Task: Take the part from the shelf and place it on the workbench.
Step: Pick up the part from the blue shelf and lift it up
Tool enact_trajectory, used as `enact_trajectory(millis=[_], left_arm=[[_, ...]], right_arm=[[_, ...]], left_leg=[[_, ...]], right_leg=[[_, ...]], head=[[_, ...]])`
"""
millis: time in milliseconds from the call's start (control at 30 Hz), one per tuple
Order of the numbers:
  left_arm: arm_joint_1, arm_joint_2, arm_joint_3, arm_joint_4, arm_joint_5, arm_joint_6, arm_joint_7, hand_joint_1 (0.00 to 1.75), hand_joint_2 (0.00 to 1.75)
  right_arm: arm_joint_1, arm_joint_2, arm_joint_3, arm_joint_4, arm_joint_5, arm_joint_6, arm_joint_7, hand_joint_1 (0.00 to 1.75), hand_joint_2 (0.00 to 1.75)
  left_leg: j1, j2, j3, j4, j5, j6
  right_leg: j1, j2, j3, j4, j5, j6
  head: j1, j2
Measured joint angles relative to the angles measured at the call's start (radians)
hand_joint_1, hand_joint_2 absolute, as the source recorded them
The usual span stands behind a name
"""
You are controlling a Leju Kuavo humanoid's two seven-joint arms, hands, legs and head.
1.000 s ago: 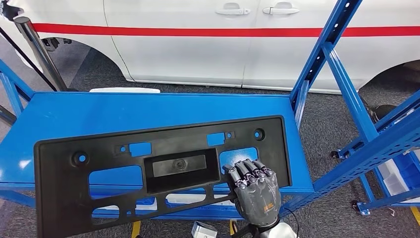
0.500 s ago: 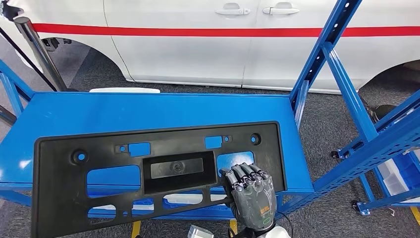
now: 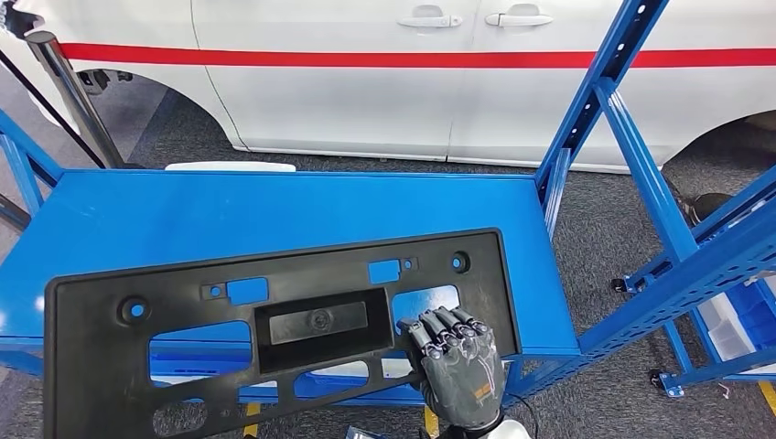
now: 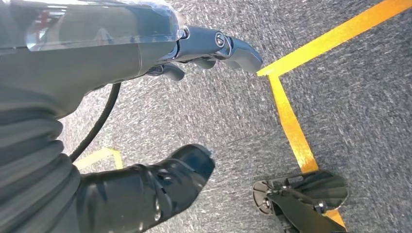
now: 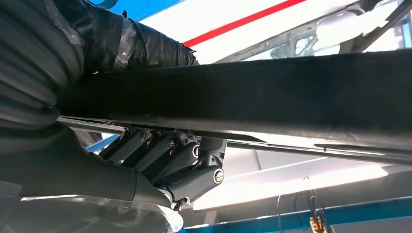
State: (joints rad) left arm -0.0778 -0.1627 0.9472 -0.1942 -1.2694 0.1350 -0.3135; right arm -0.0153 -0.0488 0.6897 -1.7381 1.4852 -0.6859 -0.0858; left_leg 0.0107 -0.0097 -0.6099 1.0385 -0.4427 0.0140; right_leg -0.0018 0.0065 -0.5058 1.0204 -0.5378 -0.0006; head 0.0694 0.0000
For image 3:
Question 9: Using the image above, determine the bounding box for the blue wheeled shelf rack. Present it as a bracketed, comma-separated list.
[610, 178, 776, 400]

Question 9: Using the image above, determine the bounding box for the white plastic bin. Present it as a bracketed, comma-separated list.
[696, 294, 757, 359]
[306, 361, 419, 381]
[165, 161, 297, 173]

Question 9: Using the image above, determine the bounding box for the black plastic plate bracket part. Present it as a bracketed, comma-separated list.
[43, 228, 523, 439]

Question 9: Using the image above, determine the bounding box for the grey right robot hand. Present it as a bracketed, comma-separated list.
[396, 305, 507, 433]

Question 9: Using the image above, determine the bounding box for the blue plastic bin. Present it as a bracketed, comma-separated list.
[726, 277, 776, 349]
[151, 354, 251, 381]

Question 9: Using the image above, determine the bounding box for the black stanchion belt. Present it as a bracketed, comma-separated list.
[0, 51, 107, 169]

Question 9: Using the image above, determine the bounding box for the yellow floor tape square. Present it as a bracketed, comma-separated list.
[758, 380, 776, 419]

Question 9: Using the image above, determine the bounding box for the black curved plastic part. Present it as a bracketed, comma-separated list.
[678, 187, 735, 229]

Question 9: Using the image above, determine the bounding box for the white car with red stripe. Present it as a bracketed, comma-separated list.
[0, 0, 776, 175]

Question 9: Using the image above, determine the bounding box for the blue metal shelf rack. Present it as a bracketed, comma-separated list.
[0, 0, 776, 408]

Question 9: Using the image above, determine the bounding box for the chrome stanchion pole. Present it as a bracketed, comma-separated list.
[24, 30, 127, 169]

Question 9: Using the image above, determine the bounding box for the grey slanted metal bar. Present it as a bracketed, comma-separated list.
[0, 195, 31, 232]

